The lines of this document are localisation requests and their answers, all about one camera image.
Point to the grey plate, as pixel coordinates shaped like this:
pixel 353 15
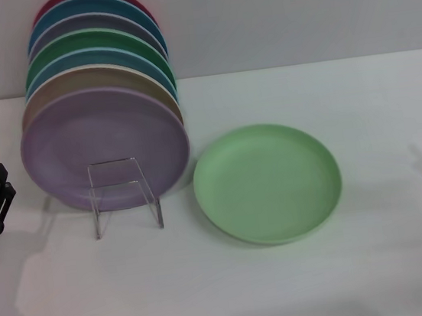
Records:
pixel 75 26

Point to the teal blue plate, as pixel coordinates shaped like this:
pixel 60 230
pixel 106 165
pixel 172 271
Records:
pixel 62 14

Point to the red plate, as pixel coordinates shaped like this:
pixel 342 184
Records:
pixel 42 9

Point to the dark green plate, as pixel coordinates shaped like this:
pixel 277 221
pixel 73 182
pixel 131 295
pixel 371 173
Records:
pixel 66 46

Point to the light blue plate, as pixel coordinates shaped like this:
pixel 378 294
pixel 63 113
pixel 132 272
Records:
pixel 68 61

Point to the purple plate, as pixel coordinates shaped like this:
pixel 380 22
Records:
pixel 96 133

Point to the light green plate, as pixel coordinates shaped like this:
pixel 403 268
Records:
pixel 268 185

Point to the clear acrylic plate rack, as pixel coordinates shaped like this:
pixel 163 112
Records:
pixel 159 210

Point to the beige plate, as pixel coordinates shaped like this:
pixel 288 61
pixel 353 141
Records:
pixel 71 82

